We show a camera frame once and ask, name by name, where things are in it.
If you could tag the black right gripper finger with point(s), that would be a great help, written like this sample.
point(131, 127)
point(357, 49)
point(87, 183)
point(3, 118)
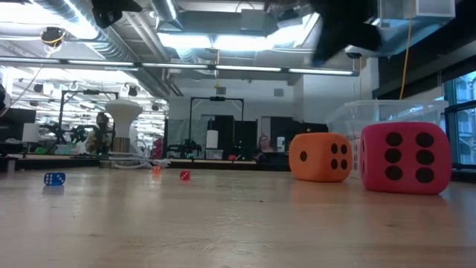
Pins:
point(323, 52)

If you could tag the large orange foam die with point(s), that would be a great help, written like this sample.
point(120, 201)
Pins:
point(320, 158)

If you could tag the large red foam die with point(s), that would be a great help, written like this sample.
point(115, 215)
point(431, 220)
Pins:
point(405, 158)

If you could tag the small orange die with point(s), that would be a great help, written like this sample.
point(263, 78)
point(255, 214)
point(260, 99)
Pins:
point(156, 170)

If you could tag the small blue die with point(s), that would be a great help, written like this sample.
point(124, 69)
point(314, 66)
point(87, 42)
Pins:
point(54, 179)

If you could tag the small red die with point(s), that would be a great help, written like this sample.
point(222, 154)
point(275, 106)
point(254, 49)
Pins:
point(185, 175)

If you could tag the long ceiling light bar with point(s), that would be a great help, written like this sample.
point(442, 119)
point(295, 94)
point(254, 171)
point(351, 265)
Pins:
point(178, 66)

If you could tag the clear plastic bin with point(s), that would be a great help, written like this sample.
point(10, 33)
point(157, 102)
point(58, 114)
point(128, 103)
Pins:
point(390, 111)

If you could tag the white canister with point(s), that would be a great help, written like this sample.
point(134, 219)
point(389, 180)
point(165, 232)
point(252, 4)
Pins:
point(281, 144)

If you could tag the person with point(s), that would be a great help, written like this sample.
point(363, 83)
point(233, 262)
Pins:
point(264, 145)
point(99, 134)

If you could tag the white paper towel roll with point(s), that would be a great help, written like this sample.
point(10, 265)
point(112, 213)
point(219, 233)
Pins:
point(212, 138)

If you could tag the black gantry frame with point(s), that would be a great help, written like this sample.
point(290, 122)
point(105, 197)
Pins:
point(216, 98)
point(89, 92)

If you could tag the black aluminium table frame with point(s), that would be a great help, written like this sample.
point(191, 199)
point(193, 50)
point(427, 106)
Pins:
point(223, 164)

